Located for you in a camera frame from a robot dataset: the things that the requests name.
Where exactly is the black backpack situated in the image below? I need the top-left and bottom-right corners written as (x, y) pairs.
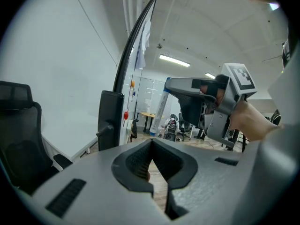
top-left (163, 113), bottom-right (179, 142)

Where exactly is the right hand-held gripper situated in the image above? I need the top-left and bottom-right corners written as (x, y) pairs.
top-left (165, 63), bottom-right (258, 151)

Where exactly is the person's light grey shirt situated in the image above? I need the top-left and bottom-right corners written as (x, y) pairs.
top-left (243, 38), bottom-right (300, 225)

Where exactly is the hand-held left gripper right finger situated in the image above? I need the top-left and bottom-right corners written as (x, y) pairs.
top-left (152, 138), bottom-right (264, 225)

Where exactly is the black mesh office chair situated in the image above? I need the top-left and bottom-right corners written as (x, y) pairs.
top-left (0, 80), bottom-right (74, 195)

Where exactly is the whiteboard with black frame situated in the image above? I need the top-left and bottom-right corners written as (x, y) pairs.
top-left (96, 0), bottom-right (158, 152)

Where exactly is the white desk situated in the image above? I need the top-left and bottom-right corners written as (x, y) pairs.
top-left (41, 116), bottom-right (98, 165)

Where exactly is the person's right forearm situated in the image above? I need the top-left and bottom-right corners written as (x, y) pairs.
top-left (228, 100), bottom-right (285, 142)

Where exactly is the small black office chair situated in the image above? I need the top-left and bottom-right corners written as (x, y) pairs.
top-left (177, 112), bottom-right (192, 141)

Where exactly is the round wooden table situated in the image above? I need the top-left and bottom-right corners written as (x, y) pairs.
top-left (136, 112), bottom-right (165, 134)

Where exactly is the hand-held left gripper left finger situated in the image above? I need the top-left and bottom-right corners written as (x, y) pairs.
top-left (32, 138), bottom-right (170, 225)

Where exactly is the person's right hand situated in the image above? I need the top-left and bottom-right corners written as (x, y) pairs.
top-left (199, 84), bottom-right (226, 108)

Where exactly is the white marker with blue cap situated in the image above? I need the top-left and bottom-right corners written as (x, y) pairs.
top-left (149, 77), bottom-right (174, 137)

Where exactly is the long ceiling lamp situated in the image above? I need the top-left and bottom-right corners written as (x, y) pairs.
top-left (159, 53), bottom-right (191, 68)

